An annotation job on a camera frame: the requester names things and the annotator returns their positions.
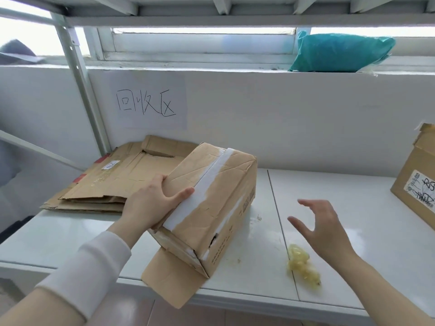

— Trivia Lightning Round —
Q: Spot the person's right hand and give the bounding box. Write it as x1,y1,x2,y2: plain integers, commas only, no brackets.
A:
287,199,358,267

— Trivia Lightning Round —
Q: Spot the person's left hand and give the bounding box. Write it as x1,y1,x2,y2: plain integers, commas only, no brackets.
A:
120,174,196,240

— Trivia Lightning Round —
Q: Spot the cardboard box with white tape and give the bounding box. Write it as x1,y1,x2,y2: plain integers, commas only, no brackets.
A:
141,142,258,309

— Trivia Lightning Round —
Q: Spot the person's left forearm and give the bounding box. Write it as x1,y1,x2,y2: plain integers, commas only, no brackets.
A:
0,219,150,326

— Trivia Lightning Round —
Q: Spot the person's right forearm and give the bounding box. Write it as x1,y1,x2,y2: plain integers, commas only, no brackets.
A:
335,251,435,326

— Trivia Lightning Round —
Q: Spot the crumpled yellow tape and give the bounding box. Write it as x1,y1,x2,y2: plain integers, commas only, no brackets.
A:
286,244,323,290

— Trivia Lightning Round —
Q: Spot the flattened cardboard box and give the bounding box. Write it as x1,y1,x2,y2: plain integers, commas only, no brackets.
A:
59,134,202,204

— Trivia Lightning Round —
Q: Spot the flattened cardboard sheet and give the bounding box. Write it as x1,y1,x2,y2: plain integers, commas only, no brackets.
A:
40,195,127,213

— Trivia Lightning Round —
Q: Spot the white paper sign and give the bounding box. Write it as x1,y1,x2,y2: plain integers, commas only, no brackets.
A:
108,73,188,130

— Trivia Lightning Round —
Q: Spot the cardboard box with scribbled label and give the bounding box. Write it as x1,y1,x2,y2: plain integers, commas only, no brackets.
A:
390,123,435,231

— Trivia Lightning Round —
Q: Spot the teal plastic bag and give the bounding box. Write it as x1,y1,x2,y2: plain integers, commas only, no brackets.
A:
288,30,397,74

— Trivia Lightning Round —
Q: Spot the grey cloth item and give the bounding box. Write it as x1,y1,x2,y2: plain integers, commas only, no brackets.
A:
0,39,46,65

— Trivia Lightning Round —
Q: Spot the white metal shelf frame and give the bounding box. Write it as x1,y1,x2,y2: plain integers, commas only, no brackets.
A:
0,0,435,173

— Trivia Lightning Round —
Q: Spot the white window frame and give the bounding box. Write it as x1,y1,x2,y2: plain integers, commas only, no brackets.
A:
83,26,435,70

